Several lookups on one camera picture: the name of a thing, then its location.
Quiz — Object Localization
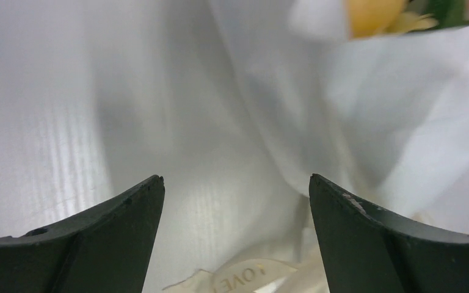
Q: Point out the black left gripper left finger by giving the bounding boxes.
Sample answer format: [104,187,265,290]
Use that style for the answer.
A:
[0,175,165,292]

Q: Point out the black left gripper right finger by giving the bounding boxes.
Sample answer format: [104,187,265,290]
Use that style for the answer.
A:
[309,174,469,293]

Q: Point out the cream printed ribbon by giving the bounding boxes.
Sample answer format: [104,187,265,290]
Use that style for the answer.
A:
[162,258,331,293]

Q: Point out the white paper bouquet wrap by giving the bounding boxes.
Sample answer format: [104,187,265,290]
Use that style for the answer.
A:
[0,1,469,292]

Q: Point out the pink and yellow flower bunch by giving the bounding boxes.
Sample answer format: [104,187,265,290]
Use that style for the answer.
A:
[344,0,469,38]

